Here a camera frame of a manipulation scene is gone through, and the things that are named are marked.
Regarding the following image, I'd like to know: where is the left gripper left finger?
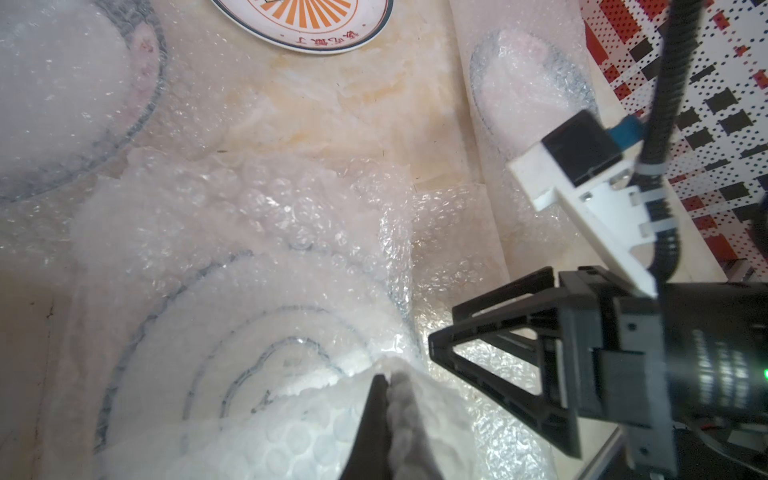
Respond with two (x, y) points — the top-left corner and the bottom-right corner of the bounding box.
(339, 374), (392, 480)

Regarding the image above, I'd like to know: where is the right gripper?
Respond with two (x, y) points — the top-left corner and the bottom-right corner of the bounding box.
(428, 267), (678, 478)

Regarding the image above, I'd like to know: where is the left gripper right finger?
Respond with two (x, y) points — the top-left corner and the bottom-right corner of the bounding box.
(395, 383), (443, 479)

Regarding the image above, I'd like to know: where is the white plate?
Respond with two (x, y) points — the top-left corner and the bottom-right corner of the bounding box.
(90, 248), (422, 479)

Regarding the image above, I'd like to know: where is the bubble wrap of white plate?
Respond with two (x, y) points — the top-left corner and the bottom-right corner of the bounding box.
(35, 146), (559, 480)

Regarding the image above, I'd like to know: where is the orange pattern dinner plate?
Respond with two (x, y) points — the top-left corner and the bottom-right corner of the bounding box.
(213, 0), (394, 55)

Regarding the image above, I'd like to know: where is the bubble wrap of orange plate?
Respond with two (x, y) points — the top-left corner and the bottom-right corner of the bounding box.
(412, 183), (510, 312)

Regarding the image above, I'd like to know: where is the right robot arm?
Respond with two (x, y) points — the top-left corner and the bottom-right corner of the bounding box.
(428, 1), (767, 479)

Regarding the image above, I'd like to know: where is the bubble wrap of right plate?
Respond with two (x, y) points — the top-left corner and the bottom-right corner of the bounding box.
(450, 1), (598, 278)

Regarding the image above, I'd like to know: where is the bubble wrap of rear plate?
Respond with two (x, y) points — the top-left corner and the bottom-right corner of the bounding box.
(1, 1), (259, 254)

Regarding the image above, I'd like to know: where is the grey rimmed plate right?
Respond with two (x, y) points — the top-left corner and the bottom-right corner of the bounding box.
(469, 29), (598, 157)

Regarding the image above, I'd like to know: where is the grey rimmed plate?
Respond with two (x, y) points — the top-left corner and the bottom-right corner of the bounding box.
(1, 1), (167, 204)
(469, 29), (598, 157)

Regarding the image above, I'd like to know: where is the grey rimmed plate rear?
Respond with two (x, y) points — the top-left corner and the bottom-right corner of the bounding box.
(1, 1), (167, 204)

